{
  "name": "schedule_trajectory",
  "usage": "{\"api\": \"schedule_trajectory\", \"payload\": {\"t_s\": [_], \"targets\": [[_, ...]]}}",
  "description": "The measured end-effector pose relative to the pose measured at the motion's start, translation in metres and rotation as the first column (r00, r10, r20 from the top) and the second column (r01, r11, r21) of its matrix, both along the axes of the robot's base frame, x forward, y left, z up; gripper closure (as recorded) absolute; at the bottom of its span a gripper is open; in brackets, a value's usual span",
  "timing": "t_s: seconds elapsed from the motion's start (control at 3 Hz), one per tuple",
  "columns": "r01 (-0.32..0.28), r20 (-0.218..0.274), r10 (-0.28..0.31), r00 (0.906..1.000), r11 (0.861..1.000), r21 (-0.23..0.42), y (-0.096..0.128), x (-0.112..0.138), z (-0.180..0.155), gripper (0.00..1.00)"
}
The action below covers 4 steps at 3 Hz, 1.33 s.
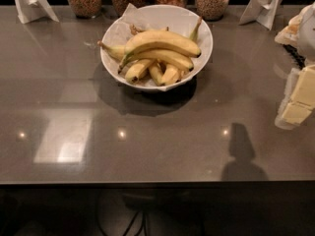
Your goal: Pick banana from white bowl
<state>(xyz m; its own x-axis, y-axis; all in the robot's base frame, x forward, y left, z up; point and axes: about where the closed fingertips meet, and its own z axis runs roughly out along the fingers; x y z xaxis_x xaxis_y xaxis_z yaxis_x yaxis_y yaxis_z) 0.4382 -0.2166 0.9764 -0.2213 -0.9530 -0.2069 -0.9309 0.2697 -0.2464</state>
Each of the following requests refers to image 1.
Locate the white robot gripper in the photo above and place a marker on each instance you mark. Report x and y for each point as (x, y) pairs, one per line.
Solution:
(307, 33)

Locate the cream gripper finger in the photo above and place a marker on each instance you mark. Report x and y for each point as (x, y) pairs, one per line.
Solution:
(291, 114)

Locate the yellow banana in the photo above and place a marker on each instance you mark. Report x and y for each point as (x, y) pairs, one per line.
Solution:
(159, 39)
(171, 75)
(136, 71)
(174, 58)
(156, 73)

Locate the white paper bowl liner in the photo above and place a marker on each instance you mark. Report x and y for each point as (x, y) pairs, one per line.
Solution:
(145, 18)

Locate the left greenish banana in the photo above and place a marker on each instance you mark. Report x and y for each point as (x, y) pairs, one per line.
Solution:
(115, 51)

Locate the black mesh mat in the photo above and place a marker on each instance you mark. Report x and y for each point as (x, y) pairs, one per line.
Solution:
(298, 59)

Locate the white napkin holder right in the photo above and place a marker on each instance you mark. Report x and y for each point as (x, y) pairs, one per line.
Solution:
(260, 11)

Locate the white napkin holder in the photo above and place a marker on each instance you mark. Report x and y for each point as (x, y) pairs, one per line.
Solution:
(31, 10)
(260, 11)

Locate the glass jar of grains right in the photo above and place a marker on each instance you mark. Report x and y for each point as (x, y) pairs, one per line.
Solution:
(211, 10)

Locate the white napkin holder left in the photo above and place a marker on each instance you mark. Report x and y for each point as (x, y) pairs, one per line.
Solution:
(31, 10)

